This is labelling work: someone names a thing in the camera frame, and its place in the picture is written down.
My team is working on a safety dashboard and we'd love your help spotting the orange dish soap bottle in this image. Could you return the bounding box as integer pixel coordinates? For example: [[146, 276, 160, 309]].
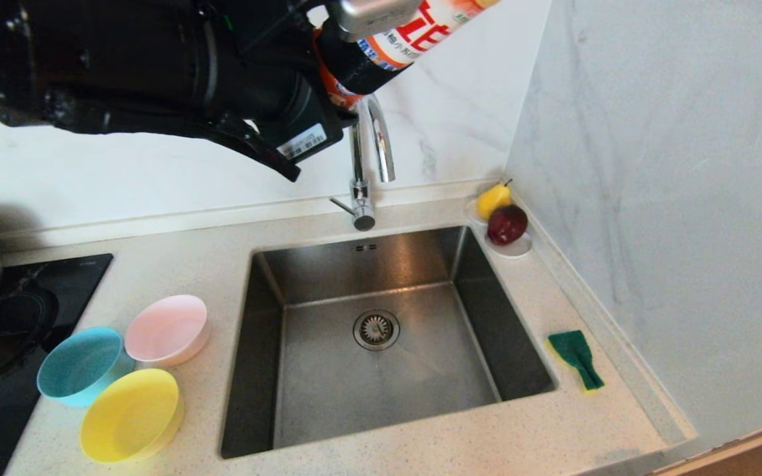
[[315, 0, 502, 110]]

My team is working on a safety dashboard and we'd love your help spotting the chrome gooseneck faucet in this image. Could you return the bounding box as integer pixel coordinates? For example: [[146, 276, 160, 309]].
[[329, 93, 397, 232]]

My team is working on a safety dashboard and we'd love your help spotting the metal sink drain strainer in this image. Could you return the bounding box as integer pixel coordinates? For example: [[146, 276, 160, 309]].
[[353, 309, 401, 351]]

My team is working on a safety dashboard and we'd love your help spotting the stainless steel sink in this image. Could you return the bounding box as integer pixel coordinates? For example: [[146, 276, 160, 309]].
[[220, 225, 559, 460]]

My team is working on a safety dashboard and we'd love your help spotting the green and yellow sponge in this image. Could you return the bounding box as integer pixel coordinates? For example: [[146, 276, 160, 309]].
[[548, 329, 605, 393]]

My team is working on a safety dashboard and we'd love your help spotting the yellow pear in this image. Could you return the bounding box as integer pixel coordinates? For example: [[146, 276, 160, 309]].
[[476, 178, 514, 220]]

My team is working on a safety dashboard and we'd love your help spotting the red apple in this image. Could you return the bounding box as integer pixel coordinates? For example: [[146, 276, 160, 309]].
[[486, 204, 529, 247]]

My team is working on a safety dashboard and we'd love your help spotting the small white dish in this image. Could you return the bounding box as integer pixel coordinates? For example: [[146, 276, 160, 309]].
[[465, 197, 533, 259]]

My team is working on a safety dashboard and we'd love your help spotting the pink plastic bowl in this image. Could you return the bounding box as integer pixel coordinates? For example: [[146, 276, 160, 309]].
[[124, 294, 211, 368]]

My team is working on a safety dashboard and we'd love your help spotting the blue plastic bowl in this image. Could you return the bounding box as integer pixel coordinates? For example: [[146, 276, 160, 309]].
[[37, 327, 136, 407]]

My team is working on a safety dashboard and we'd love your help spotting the yellow plastic bowl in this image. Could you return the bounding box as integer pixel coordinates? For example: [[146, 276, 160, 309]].
[[80, 368, 185, 464]]

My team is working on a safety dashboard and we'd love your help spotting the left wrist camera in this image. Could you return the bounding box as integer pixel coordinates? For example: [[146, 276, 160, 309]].
[[326, 0, 421, 42]]

